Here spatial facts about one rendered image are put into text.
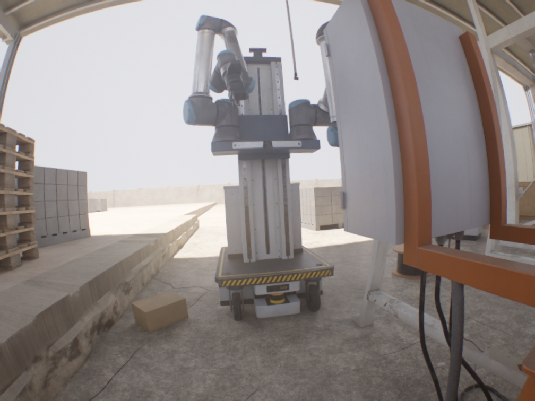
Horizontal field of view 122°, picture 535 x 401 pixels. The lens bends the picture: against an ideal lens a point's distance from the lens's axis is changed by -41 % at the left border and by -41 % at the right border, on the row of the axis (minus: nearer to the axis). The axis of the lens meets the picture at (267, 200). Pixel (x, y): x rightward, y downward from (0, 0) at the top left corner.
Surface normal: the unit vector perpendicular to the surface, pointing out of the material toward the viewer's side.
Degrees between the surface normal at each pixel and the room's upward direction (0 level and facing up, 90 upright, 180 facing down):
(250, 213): 90
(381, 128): 90
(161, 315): 90
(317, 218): 90
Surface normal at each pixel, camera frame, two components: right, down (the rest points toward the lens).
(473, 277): -0.98, 0.06
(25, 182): 0.37, 0.00
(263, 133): 0.14, 0.01
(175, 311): 0.81, -0.04
